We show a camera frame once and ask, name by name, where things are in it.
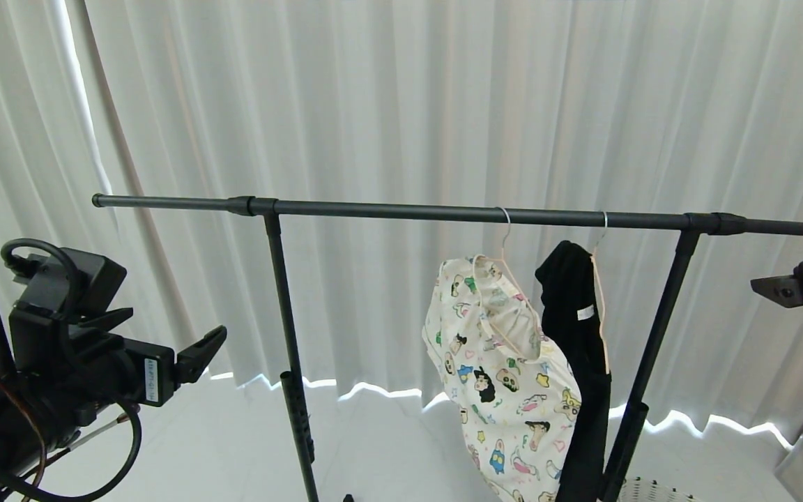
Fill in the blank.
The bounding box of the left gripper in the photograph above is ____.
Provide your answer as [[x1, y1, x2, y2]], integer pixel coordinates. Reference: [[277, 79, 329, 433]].
[[15, 307, 229, 445]]

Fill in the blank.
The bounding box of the pink clothes hanger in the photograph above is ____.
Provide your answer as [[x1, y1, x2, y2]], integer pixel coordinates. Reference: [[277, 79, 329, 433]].
[[590, 211, 612, 375], [471, 207, 543, 362]]

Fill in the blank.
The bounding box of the cream printed garment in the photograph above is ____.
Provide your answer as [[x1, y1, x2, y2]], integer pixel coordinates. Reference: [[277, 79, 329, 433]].
[[421, 254, 582, 502]]

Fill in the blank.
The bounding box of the white laundry basket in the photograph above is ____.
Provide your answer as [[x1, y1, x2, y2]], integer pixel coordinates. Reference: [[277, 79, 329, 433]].
[[614, 478, 702, 502]]

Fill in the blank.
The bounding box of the black clothes rack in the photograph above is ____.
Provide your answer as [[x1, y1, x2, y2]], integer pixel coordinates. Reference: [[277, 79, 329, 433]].
[[92, 193, 803, 502]]

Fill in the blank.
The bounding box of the black garment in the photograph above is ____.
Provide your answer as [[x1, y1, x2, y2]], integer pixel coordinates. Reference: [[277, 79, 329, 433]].
[[535, 241, 613, 502]]

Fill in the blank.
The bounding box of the white curtain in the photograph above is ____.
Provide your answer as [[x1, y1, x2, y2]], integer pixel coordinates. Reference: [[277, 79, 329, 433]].
[[0, 0, 803, 447]]

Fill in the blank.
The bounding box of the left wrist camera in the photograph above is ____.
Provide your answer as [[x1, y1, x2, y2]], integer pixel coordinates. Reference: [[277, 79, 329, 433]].
[[8, 248, 128, 377]]

